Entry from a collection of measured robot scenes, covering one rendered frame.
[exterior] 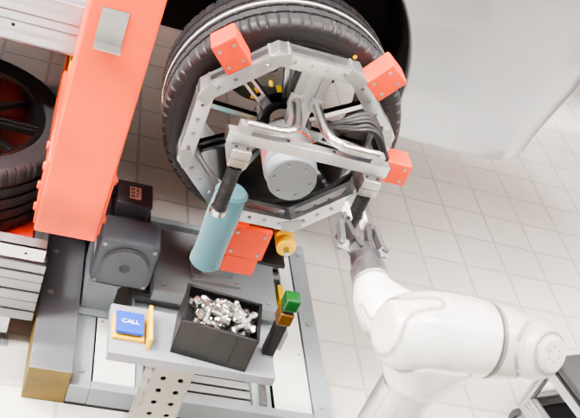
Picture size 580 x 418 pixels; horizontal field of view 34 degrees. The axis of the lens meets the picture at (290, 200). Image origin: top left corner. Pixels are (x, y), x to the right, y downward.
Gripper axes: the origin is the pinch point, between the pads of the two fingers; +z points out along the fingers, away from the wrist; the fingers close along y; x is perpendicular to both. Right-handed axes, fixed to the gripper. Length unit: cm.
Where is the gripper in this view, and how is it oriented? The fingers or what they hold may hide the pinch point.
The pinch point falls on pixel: (354, 215)
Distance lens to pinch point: 240.2
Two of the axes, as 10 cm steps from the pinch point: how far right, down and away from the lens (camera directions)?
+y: 9.4, 2.0, 2.8
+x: 3.3, -7.6, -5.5
